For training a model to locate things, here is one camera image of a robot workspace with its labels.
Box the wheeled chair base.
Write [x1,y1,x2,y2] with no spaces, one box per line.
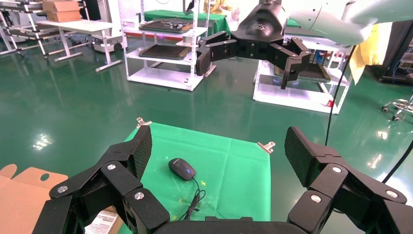
[381,95,413,122]

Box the closed brown cardboard carton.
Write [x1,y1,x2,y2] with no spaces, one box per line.
[42,0,82,23]

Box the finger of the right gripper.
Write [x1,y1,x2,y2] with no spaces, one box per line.
[269,37,312,90]
[196,30,240,77]

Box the white printed instruction sheet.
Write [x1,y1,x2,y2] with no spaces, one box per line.
[84,210,119,234]

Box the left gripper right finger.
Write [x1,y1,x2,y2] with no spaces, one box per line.
[284,126,413,234]

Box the open brown cardboard box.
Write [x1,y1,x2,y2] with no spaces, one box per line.
[0,164,125,234]

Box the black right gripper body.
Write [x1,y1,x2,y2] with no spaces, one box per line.
[230,3,293,61]

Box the black equipment rack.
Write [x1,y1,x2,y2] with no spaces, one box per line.
[380,20,413,85]

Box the black tray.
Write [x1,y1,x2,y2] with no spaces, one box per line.
[274,61,331,83]
[138,44,191,61]
[139,19,193,35]

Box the aluminium frame rack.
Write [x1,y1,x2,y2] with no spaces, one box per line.
[0,0,88,62]

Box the table with green cover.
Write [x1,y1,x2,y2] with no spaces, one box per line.
[143,9,231,36]

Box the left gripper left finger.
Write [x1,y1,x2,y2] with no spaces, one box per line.
[32,125,170,234]

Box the white wheeled machine base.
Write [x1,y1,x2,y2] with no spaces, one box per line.
[92,32,126,54]

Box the green table cloth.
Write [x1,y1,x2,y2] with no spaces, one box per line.
[117,122,272,234]

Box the white metal shelf rack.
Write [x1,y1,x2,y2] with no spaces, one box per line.
[252,32,354,115]
[118,0,217,92]

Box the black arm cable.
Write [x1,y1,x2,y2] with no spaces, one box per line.
[324,45,357,147]
[382,148,413,185]

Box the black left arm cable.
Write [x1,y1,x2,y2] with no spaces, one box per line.
[382,148,413,185]

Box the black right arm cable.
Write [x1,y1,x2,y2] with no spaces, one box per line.
[324,45,357,147]

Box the white table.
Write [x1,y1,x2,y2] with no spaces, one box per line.
[36,19,123,73]

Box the black wired computer mouse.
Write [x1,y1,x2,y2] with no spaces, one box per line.
[168,158,207,222]

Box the yellow cloth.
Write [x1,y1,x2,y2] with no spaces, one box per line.
[349,22,393,86]

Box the person in yellow clothing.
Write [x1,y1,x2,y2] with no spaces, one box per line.
[203,0,241,21]

